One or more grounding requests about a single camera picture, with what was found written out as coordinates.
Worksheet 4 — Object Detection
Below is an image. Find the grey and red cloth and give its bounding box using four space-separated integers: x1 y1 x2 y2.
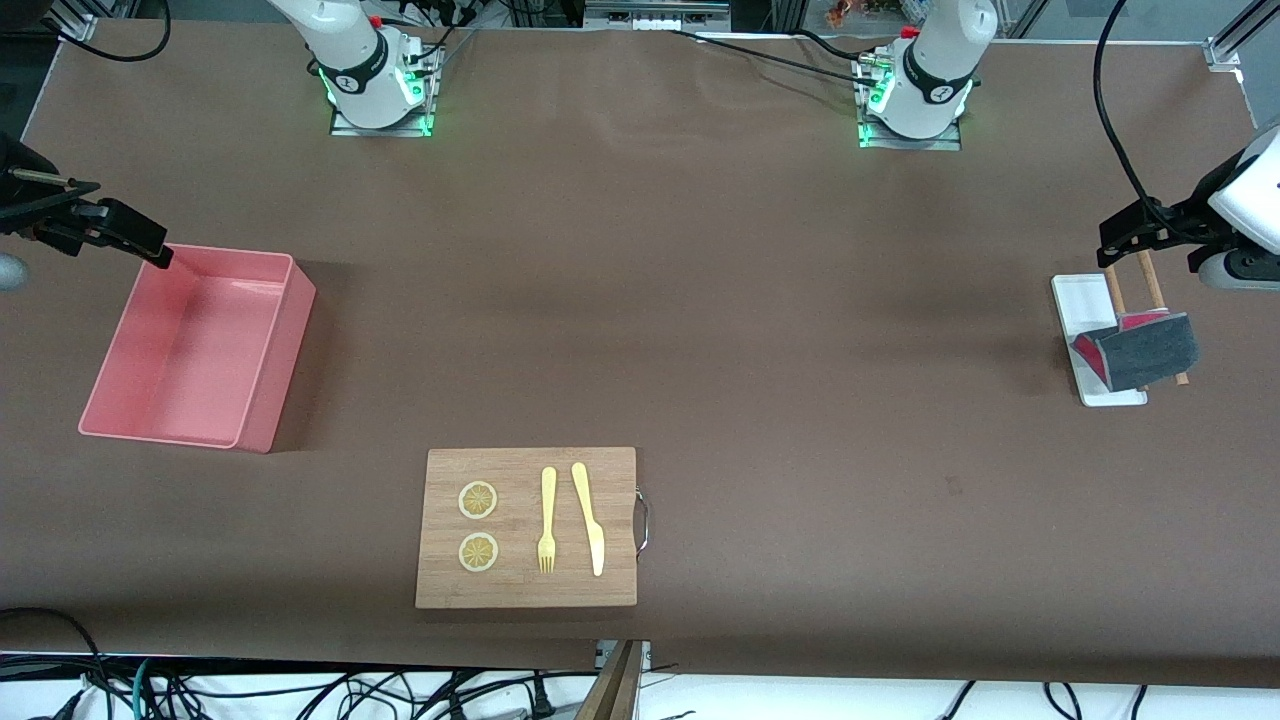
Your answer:
1070 312 1199 393

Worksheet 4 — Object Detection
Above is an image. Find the white rack base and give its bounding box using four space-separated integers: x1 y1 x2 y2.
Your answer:
1052 273 1149 407

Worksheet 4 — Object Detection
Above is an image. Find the pink plastic bin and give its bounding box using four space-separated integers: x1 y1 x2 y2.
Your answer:
78 243 318 454

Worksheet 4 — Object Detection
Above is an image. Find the yellow plastic fork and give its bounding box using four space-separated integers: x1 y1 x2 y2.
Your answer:
537 466 558 575

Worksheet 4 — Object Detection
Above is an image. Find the grey power strip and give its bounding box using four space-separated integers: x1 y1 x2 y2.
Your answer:
585 0 731 31

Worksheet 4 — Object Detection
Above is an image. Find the wooden cutting board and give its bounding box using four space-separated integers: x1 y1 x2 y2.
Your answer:
415 447 638 609

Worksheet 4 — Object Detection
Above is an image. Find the yellow plastic knife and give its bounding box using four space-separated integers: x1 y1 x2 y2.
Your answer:
571 461 606 578

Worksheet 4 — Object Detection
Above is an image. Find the brown wooden bar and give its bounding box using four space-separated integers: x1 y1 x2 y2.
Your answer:
575 640 641 720

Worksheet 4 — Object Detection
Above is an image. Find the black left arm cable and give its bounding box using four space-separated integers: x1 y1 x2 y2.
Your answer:
1093 0 1201 226

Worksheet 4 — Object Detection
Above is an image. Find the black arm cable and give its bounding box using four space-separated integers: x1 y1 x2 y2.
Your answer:
1093 0 1201 226
55 0 171 63

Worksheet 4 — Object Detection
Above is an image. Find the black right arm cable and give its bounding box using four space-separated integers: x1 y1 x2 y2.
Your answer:
55 0 171 63

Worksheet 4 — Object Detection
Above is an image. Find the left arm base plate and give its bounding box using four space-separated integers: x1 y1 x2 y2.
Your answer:
855 55 966 151

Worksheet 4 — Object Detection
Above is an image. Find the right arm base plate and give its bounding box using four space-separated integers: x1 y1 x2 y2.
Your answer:
330 38 443 138

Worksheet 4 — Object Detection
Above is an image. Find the short black table cable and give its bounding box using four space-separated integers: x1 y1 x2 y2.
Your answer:
795 28 876 63

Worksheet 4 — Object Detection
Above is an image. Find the black looped floor cable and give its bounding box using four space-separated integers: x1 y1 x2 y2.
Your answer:
0 607 106 701

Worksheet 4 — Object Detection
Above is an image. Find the long black table cable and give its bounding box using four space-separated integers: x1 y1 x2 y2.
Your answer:
665 28 886 93

